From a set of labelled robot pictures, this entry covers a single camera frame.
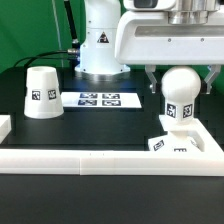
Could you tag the white fence wall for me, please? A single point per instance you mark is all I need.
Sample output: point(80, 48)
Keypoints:
point(209, 161)

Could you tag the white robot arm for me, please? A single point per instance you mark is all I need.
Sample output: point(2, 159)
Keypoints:
point(97, 53)

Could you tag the white lamp shade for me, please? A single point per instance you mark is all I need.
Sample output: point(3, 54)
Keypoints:
point(43, 99)

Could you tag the white lamp bulb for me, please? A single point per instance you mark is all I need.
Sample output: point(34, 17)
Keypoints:
point(180, 87)

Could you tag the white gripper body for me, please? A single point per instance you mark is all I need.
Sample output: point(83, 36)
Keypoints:
point(171, 32)

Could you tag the white lamp base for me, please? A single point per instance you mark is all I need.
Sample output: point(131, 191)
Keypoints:
point(174, 140)

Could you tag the white marker sheet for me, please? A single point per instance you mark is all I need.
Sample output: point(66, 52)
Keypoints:
point(100, 100)

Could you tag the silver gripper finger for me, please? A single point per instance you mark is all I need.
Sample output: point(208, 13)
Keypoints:
point(150, 70)
point(214, 71)

